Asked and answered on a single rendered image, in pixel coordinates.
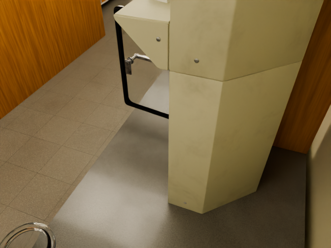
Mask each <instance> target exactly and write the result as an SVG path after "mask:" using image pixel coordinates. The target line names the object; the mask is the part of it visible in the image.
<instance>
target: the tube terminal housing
mask: <svg viewBox="0 0 331 248"><path fill-rule="evenodd" d="M323 1H324V0H170V55H169V70H170V71H169V131H168V203H170V204H173V205H176V206H179V207H182V208H185V209H188V210H191V211H194V212H197V213H200V214H204V213H206V212H208V211H211V210H213V209H216V208H218V207H220V206H223V205H225V204H227V203H230V202H232V201H234V200H236V199H239V198H241V197H244V196H246V195H248V194H251V193H253V192H256V190H257V187H258V185H259V182H260V179H261V176H262V173H263V170H264V168H265V164H266V162H267V159H268V156H269V153H270V150H271V147H272V145H273V142H274V139H275V136H276V133H277V131H278V128H279V125H280V123H281V120H282V117H283V114H284V111H285V109H286V106H287V103H288V100H289V97H290V94H291V92H292V89H293V86H294V83H295V80H296V78H297V75H298V71H299V69H300V66H301V63H302V60H303V57H304V54H305V52H306V49H307V46H308V43H309V40H310V38H311V35H312V32H313V29H314V27H315V24H316V21H317V18H318V15H319V13H320V10H321V7H322V4H323Z"/></svg>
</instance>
